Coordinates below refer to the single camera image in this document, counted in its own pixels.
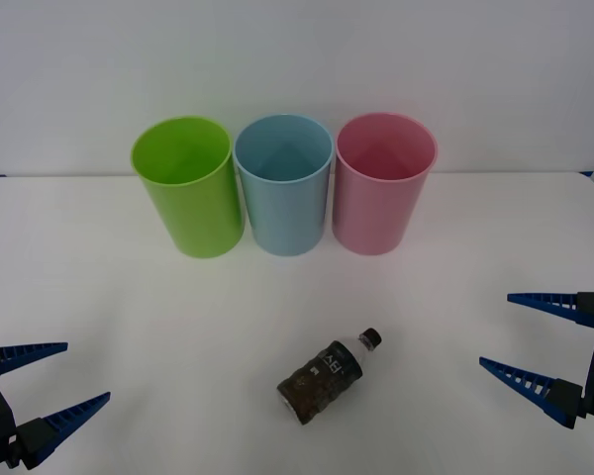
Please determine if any pink plastic bin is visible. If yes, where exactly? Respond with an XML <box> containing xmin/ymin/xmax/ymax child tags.
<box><xmin>331</xmin><ymin>112</ymin><xmax>440</xmax><ymax>257</ymax></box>

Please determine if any pale blue plastic bin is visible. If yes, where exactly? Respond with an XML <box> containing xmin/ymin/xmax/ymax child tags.
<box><xmin>232</xmin><ymin>113</ymin><xmax>336</xmax><ymax>257</ymax></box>

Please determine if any dark plastic bottle black cap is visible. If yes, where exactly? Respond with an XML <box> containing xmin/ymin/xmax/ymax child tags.
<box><xmin>276</xmin><ymin>327</ymin><xmax>383</xmax><ymax>427</ymax></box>

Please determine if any green plastic bin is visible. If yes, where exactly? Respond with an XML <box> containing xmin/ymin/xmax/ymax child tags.
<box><xmin>130</xmin><ymin>115</ymin><xmax>245</xmax><ymax>259</ymax></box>

